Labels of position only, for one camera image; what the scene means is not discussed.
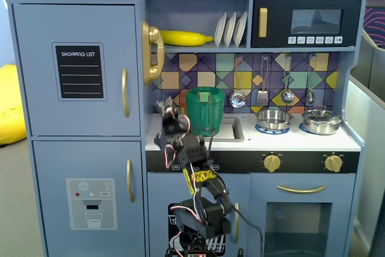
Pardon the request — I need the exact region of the grey metal partition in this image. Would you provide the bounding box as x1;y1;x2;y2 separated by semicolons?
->
342;28;385;253

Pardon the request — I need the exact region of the metal toy whisk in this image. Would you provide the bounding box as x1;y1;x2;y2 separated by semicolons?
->
306;54;317;104

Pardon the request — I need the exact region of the yellow beanbag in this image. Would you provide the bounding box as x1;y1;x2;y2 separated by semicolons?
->
0;64;28;146

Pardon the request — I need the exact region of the gold oven door handle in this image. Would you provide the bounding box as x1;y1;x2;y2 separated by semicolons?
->
276;184;327;194

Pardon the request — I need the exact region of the gold dishwasher door handle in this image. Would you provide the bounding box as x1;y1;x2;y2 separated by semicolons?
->
233;202;241;244

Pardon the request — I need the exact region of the black toy microwave door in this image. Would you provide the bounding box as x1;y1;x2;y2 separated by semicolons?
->
251;0;362;49

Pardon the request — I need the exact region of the small gripper-mounted camera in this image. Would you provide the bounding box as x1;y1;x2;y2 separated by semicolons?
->
156;96;181;117

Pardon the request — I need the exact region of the metal toy spatula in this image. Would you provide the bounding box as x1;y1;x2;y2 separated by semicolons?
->
256;55;270;107

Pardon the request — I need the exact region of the yellow toy banana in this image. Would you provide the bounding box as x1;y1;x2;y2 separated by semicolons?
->
158;29;214;47

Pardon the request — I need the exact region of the gold curved fridge door handle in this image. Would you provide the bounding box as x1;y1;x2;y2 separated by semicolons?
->
121;67;131;119

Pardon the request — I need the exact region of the blue shopping list cabinet door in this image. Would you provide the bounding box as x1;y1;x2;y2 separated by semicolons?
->
12;4;141;137

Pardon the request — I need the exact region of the black power cable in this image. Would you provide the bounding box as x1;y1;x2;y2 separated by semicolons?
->
231;205;264;257

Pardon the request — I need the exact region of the blue oven door with window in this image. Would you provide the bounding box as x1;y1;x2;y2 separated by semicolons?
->
249;173;356;257

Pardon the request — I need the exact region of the steel toy pot with lid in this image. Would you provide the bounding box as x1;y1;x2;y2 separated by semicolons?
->
301;106;343;135

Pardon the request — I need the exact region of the metal toy ladle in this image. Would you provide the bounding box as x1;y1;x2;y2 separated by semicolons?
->
281;54;294;104

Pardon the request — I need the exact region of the green plastic pitcher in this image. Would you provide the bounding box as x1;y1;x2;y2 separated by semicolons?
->
185;87;226;137

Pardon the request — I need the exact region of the white toy plate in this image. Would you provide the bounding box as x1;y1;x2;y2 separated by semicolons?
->
233;11;248;48
224;11;238;48
214;11;227;48

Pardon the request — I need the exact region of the steel toy pan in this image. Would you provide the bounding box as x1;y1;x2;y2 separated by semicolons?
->
254;109;294;131

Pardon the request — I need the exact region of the gold toy telephone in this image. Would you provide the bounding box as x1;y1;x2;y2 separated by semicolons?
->
141;21;165;86

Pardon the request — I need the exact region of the blue dishwasher door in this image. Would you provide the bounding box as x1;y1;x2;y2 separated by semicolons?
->
147;172;251;257

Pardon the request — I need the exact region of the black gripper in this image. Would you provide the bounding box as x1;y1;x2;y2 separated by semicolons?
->
153;109;193;151

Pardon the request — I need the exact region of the grey toy sink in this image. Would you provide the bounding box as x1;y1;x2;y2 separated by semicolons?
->
210;117;245;143

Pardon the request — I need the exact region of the gold straight freezer door handle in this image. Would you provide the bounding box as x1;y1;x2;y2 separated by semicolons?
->
126;159;135;203

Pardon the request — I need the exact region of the gold microwave handle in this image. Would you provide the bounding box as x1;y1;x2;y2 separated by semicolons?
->
258;7;268;39

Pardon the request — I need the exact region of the metal toy skimmer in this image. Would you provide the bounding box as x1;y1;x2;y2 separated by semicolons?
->
230;55;247;109

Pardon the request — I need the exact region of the blue ice dispenser cabinet door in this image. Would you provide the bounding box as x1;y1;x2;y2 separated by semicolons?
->
32;140;147;257

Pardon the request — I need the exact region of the gold stove knob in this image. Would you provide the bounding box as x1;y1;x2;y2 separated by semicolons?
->
263;153;282;173
324;154;343;173

